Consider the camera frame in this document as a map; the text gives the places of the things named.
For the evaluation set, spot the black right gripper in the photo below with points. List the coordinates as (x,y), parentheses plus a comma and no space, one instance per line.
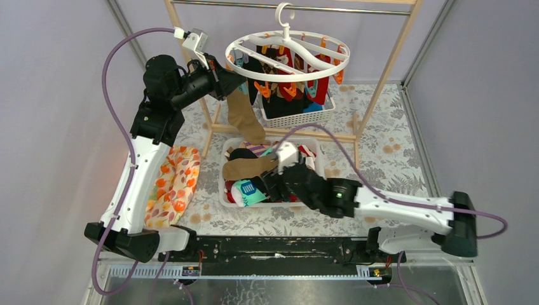
(277,182)

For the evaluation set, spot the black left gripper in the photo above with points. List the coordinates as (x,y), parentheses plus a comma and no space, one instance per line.
(214,79)

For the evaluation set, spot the rim orange clip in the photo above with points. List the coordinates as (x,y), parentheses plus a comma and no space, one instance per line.
(264,89)

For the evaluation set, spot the tan ribbed sock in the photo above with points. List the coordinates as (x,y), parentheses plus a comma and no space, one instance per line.
(241,116)

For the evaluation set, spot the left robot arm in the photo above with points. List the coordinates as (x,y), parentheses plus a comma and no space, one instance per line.
(169,89)

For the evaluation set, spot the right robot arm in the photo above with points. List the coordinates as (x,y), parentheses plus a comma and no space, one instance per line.
(427,223)

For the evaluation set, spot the white round clip hanger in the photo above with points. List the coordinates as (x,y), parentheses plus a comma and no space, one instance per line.
(254,55)

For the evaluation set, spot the inner teal clip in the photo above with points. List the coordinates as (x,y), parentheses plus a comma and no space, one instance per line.
(311,88)

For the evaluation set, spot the lower orange clip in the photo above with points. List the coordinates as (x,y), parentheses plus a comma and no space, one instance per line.
(338,77)

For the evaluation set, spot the white sock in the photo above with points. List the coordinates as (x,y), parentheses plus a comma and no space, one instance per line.
(308,155)

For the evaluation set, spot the purple striped sock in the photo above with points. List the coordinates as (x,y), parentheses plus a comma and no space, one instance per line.
(258,150)

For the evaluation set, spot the mint green sock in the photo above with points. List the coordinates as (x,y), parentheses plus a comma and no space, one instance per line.
(245,193)

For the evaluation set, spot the white front laundry basket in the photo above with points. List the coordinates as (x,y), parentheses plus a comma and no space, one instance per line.
(312,143)

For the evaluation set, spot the black sock in basket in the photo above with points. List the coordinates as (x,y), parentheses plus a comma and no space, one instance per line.
(241,153)

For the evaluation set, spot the white perforated back basket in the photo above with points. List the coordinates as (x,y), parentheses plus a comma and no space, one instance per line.
(277,113)

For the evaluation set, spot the red sock in basket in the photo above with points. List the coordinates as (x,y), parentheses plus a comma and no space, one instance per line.
(229,195)

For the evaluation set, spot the blue cloth in basket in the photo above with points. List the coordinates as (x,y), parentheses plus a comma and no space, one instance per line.
(313,107)

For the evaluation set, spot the red hanging sock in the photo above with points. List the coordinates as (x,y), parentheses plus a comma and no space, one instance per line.
(292,92)

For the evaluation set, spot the orange floral cloth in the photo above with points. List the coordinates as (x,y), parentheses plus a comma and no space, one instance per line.
(172,188)

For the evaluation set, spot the metal hanging rod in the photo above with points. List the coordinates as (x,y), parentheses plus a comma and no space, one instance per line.
(293,7)

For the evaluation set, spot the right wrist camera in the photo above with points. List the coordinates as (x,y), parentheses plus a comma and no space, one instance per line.
(287,156)

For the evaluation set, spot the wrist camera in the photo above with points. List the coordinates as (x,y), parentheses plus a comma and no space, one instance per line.
(192,41)
(287,156)

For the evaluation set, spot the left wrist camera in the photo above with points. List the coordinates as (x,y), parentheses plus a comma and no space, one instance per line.
(192,41)

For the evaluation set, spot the wooden rack frame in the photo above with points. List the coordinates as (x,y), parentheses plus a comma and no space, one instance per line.
(358,127)

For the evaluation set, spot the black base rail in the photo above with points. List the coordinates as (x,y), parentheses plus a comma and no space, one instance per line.
(318,257)

